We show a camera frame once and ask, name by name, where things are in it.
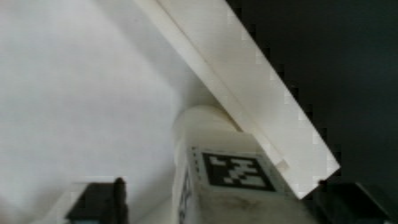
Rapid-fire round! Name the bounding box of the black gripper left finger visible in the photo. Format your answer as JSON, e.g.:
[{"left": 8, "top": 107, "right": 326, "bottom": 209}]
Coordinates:
[{"left": 65, "top": 178, "right": 129, "bottom": 224}]

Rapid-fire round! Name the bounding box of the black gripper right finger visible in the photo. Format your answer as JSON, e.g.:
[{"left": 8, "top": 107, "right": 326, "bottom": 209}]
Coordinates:
[{"left": 307, "top": 181, "right": 398, "bottom": 224}]

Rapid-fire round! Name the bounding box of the white square tabletop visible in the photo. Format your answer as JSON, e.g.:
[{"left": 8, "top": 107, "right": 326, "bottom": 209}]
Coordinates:
[{"left": 0, "top": 0, "right": 339, "bottom": 224}]

